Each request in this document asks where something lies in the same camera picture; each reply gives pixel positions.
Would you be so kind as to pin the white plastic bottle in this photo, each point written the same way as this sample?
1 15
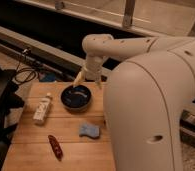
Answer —
42 109

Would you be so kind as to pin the metal railing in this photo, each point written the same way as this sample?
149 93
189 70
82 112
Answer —
145 17

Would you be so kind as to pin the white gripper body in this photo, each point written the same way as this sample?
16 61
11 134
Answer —
92 68

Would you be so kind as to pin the dark blue bowl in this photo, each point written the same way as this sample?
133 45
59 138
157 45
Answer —
76 98

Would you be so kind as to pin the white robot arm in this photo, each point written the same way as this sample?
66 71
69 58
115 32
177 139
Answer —
144 96

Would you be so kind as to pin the blue object on floor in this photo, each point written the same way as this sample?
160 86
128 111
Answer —
50 77

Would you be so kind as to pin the blue sponge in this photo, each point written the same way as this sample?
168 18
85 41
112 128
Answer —
91 131

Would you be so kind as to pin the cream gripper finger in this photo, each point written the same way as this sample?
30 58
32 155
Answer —
98 83
79 79

